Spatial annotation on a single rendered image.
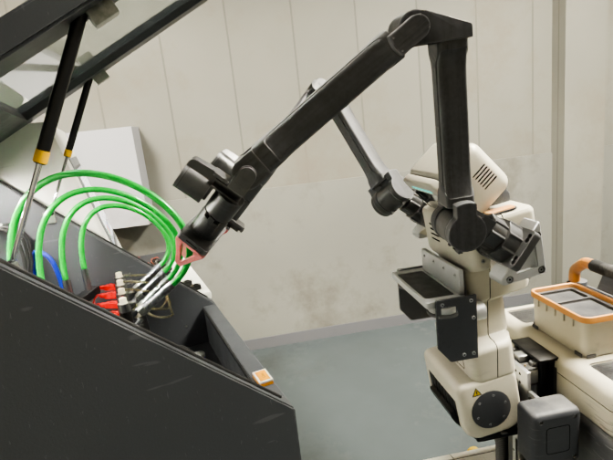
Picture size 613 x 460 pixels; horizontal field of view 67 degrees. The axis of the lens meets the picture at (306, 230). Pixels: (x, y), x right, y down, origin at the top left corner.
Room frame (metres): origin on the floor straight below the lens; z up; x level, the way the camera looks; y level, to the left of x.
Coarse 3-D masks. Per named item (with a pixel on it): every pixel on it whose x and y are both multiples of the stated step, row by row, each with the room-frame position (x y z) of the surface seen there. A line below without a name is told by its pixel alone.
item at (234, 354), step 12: (204, 312) 1.33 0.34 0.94; (216, 312) 1.31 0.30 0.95; (216, 324) 1.22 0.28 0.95; (228, 324) 1.21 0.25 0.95; (216, 336) 1.22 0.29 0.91; (228, 336) 1.13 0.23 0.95; (216, 348) 1.25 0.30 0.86; (228, 348) 1.07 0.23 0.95; (240, 348) 1.05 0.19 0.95; (228, 360) 1.11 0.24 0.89; (240, 360) 0.99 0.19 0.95; (252, 360) 0.99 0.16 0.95; (240, 372) 1.00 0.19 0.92; (252, 372) 0.93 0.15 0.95
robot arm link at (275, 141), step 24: (408, 24) 0.81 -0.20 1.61; (384, 48) 0.84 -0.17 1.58; (408, 48) 0.81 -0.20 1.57; (336, 72) 0.87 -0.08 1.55; (360, 72) 0.84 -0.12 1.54; (384, 72) 0.85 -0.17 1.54; (312, 96) 0.85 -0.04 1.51; (336, 96) 0.84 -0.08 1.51; (288, 120) 0.84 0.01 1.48; (312, 120) 0.85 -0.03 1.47; (264, 144) 0.84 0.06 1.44; (288, 144) 0.85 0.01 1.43; (264, 168) 0.84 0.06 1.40
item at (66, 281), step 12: (84, 204) 1.13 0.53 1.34; (132, 204) 1.17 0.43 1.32; (72, 216) 1.12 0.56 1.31; (156, 216) 1.19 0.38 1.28; (168, 228) 1.20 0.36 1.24; (60, 240) 1.10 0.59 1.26; (60, 252) 1.10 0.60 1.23; (60, 264) 1.10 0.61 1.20; (168, 264) 1.19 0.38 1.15; (156, 276) 1.18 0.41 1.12; (144, 288) 1.16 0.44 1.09
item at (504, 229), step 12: (492, 216) 0.91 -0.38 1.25; (504, 228) 0.89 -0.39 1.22; (516, 228) 0.89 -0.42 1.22; (492, 240) 0.88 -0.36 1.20; (504, 240) 0.88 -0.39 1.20; (516, 240) 0.88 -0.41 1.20; (528, 240) 0.88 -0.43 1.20; (492, 252) 0.89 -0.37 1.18; (504, 252) 0.88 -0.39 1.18; (516, 252) 0.87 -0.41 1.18; (528, 252) 0.86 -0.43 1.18; (504, 264) 0.88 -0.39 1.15; (516, 264) 0.86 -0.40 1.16
